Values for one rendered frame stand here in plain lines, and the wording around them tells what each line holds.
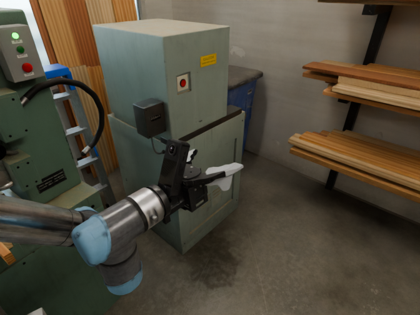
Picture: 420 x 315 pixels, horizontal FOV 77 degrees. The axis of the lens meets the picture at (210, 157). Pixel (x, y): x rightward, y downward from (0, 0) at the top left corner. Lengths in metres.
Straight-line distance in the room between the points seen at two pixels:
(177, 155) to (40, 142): 0.79
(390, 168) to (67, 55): 2.50
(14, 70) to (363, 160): 1.89
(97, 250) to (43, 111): 0.81
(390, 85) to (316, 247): 1.16
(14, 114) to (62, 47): 1.54
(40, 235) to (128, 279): 0.18
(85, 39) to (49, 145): 1.57
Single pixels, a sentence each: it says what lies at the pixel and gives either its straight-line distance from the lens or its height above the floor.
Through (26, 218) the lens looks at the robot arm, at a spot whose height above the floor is 1.25.
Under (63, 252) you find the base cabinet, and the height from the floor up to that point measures 0.61.
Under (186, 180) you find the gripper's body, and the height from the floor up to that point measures 1.25.
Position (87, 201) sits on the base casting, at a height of 0.78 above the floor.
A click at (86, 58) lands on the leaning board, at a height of 1.06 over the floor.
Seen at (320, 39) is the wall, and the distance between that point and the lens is 2.37.
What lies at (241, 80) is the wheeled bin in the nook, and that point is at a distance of 2.23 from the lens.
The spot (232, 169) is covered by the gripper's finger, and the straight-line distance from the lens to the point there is 0.58.
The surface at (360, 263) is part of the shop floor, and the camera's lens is 2.19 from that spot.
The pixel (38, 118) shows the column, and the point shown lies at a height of 1.16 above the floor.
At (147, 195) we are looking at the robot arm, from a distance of 0.51.
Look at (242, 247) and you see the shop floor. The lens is 2.03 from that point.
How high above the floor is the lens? 1.58
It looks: 33 degrees down
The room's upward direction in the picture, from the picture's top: straight up
